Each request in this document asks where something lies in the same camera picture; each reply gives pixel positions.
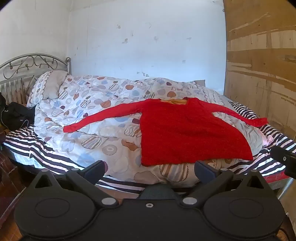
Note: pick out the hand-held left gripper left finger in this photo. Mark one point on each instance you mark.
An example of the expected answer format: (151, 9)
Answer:
(94, 171)

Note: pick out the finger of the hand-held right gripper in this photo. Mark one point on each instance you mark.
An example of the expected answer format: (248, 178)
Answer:
(281, 155)

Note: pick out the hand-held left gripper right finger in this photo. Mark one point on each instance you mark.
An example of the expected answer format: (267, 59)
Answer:
(204, 171)

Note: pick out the red long-sleeved sweater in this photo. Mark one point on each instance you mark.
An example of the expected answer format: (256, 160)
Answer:
(185, 132)

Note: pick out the red mattress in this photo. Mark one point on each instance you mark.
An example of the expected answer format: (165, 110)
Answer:
(277, 178)

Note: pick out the patterned white duvet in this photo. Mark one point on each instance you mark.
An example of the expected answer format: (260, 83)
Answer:
(97, 109)

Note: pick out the striped bed sheet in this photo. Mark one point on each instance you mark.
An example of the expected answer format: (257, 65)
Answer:
(34, 150)

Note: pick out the grey pillow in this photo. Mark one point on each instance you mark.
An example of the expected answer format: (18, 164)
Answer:
(199, 83)

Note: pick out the patterned pillow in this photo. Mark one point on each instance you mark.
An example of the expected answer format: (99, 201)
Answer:
(49, 85)

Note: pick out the black bag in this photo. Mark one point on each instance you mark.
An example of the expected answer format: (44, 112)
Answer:
(13, 115)

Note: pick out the wooden wardrobe panel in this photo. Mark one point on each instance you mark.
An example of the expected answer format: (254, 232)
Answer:
(261, 58)

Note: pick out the metal bed headboard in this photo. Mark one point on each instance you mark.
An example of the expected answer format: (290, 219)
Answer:
(20, 67)

